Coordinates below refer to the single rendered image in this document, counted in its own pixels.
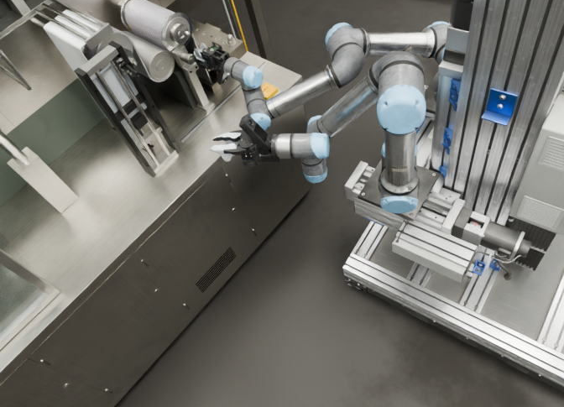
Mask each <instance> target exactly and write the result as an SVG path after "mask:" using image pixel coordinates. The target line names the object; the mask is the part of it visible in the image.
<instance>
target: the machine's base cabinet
mask: <svg viewBox="0 0 564 407"><path fill-rule="evenodd" d="M307 126H308V125H307V121H306V114H305V109H304V106H303V104H302V105H300V106H298V107H296V108H294V109H292V110H290V111H288V112H286V113H284V114H282V115H280V116H278V117H276V118H274V119H272V120H271V124H270V126H269V128H268V129H266V130H264V131H265V132H266V133H267V134H268V135H269V136H270V137H271V138H272V137H273V135H274V134H283V133H306V129H307ZM314 184H315V183H311V182H310V181H308V180H307V179H306V178H305V175H304V174H303V169H302V165H301V162H300V159H279V162H261V163H260V166H244V165H243V160H242V157H241V155H233V156H232V158H231V160H230V161H225V160H224V161H223V162H222V163H221V164H220V165H219V166H218V167H217V168H216V169H215V170H214V171H213V172H212V173H211V174H210V175H209V176H208V177H207V178H206V179H205V180H204V181H203V182H202V183H201V184H200V185H199V186H198V187H197V188H196V189H195V190H194V191H193V192H192V193H191V194H190V195H189V196H188V197H187V198H186V199H185V200H184V201H183V202H182V203H181V204H180V205H179V206H178V207H176V208H175V209H174V210H173V211H172V212H171V213H170V214H169V215H168V216H167V217H166V218H165V219H164V220H163V221H162V222H161V223H160V224H159V225H158V226H157V227H156V228H155V229H154V230H153V231H152V232H151V233H150V234H149V235H148V236H147V237H146V238H145V239H144V240H143V241H142V242H141V243H140V244H139V245H138V246H137V247H136V248H135V249H134V250H133V251H132V252H131V253H130V254H129V255H128V256H127V257H126V258H125V259H124V260H123V261H122V262H121V263H120V264H119V265H118V266H117V267H116V268H115V269H114V270H113V271H112V272H111V273H110V274H109V275H108V276H107V277H106V278H105V279H104V280H103V281H102V282H101V283H100V284H99V285H98V286H97V287H96V288H95V289H94V290H93V291H92V292H91V293H90V294H89V295H88V296H87V297H86V298H85V299H84V300H83V301H82V302H81V303H80V304H79V305H78V306H77V307H76V308H75V309H74V310H73V311H72V312H71V313H70V314H69V315H68V316H67V317H66V318H65V319H64V320H63V321H62V322H61V323H60V324H59V325H58V326H57V327H56V328H55V329H54V330H53V331H52V332H51V333H50V334H49V335H48V336H47V337H46V338H45V339H44V340H43V341H42V342H41V343H40V344H39V345H38V346H37V347H36V348H35V349H34V350H33V351H32V352H31V353H30V354H29V355H28V356H27V357H26V358H25V359H24V360H23V361H22V362H21V363H20V364H19V365H18V366H17V367H16V368H15V369H14V370H13V371H12V372H11V373H10V374H9V375H8V376H7V377H6V378H5V379H4V380H2V381H1V382H0V407H114V406H115V405H116V404H117V403H118V402H119V401H120V400H121V398H122V397H123V396H124V395H125V394H126V393H127V392H128V391H129V390H130V389H131V388H132V387H133V386H134V385H135V384H136V382H137V381H138V380H139V379H140V378H141V377H142V376H143V374H144V373H145V372H146V371H147V370H148V369H149V368H150V366H151V365H152V364H153V363H154V362H155V361H156V360H157V359H158V357H159V356H160V355H161V354H162V353H163V352H164V351H165V349H166V348H167V347H168V346H169V345H170V344H171V343H172V342H173V341H174V340H175V339H176V338H177V337H178V336H179V335H180V333H181V332H182V331H183V330H184V329H185V328H186V327H187V326H188V324H189V323H190V322H191V321H192V320H193V319H194V318H195V317H196V315H197V314H198V313H199V312H200V311H201V310H202V309H203V307H204V306H205V305H206V304H207V303H208V302H209V301H210V299H211V298H212V297H213V296H214V295H215V294H216V293H217V291H218V290H219V289H220V288H221V287H223V285H224V284H225V283H226V282H227V281H228V280H229V279H230V278H231V277H232V275H233V274H234V273H235V272H236V271H237V270H238V269H239V268H240V266H241V265H242V264H243V263H244V262H245V261H246V260H247V259H248V257H249V256H250V255H251V254H252V253H253V252H254V251H255V249H256V248H257V247H258V246H259V245H260V244H261V243H262V242H263V240H264V239H265V238H266V237H267V236H268V235H269V234H270V233H271V232H272V231H273V230H274V229H275V228H276V227H277V226H278V224H279V223H280V222H281V221H282V220H283V219H284V218H285V216H286V215H287V214H288V213H289V212H290V211H291V210H292V208H293V207H294V206H295V205H296V204H297V203H298V202H299V201H300V199H301V198H302V197H303V196H304V195H305V194H306V193H307V191H308V190H309V189H310V188H311V187H312V186H313V185H314Z"/></svg>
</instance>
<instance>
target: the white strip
mask: <svg viewBox="0 0 564 407"><path fill-rule="evenodd" d="M31 22H32V23H34V24H36V25H37V26H39V27H41V28H42V29H44V30H45V32H46V33H47V35H49V37H50V38H51V40H52V41H53V43H54V44H55V46H56V47H57V49H58V50H59V51H60V53H61V54H62V55H63V56H64V58H65V60H66V61H67V62H68V64H69V65H70V67H71V68H72V70H75V69H77V68H80V67H81V66H83V65H84V64H85V63H86V62H87V59H86V57H85V56H84V55H83V53H87V51H88V48H87V47H85V46H84V45H85V44H84V43H82V42H81V41H79V40H78V39H75V38H73V37H72V36H70V35H68V34H67V33H65V32H63V31H61V30H60V29H58V28H56V27H55V26H53V25H51V24H49V23H47V24H45V23H43V22H41V21H39V20H38V19H36V18H32V19H31ZM82 52H83V53H82ZM124 128H125V129H126V131H127V132H128V134H129V135H130V137H131V138H132V140H133V141H134V142H135V143H136V142H137V141H138V138H137V136H136V135H135V133H134V132H133V130H132V129H131V128H130V126H129V125H127V126H125V127H124Z"/></svg>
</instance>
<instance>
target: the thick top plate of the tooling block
mask: <svg viewBox="0 0 564 407"><path fill-rule="evenodd" d="M190 20H191V22H192V28H193V31H192V34H193V36H194V39H195V41H196V44H197V46H198V49H199V50H201V43H203V44H204V45H205V46H206V47H207V48H208V47H210V46H212V41H213V42H215V43H217V44H219V45H221V46H222V50H224V51H226V52H228V53H229V55H230V56H231V57H235V58H237V59H240V58H242V57H243V56H244V55H245V54H246V53H247V51H246V47H245V44H244V42H243V41H242V40H240V39H236V38H234V37H233V38H234V39H235V41H236V44H235V45H234V46H229V45H228V44H227V36H228V34H225V33H223V32H221V31H219V30H216V29H214V28H212V27H209V26H207V25H205V24H203V23H200V22H198V21H195V20H194V19H192V18H190Z"/></svg>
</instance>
